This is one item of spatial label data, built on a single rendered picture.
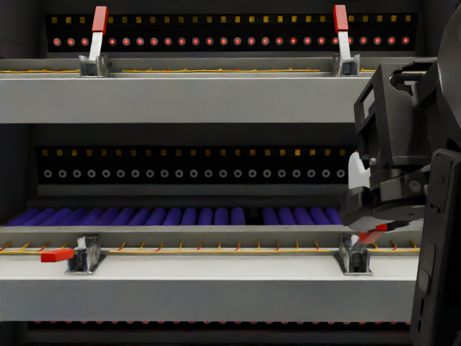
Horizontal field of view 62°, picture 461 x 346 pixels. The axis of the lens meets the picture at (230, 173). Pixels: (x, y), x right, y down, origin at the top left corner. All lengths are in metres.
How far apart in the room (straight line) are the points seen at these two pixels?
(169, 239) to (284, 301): 0.14
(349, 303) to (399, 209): 0.19
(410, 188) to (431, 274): 0.04
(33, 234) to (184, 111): 0.21
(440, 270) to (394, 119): 0.08
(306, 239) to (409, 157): 0.23
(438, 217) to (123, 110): 0.31
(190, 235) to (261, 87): 0.17
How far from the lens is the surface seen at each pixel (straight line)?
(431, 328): 0.22
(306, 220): 0.47
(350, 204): 0.25
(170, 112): 0.40
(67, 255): 0.36
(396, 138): 0.22
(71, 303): 0.41
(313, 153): 0.54
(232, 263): 0.40
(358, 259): 0.42
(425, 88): 0.23
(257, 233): 0.42
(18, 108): 0.46
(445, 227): 0.20
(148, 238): 0.43
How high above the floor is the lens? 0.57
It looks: 8 degrees up
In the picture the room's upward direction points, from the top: straight up
